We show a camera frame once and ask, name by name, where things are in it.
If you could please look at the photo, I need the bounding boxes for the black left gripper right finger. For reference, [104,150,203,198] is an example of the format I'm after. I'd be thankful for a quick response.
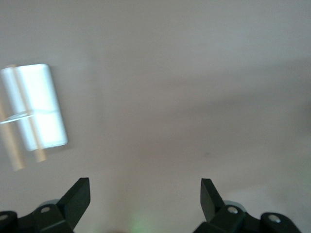
[193,178,302,233]

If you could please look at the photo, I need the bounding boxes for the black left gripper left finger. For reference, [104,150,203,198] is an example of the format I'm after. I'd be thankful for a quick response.
[0,177,91,233]

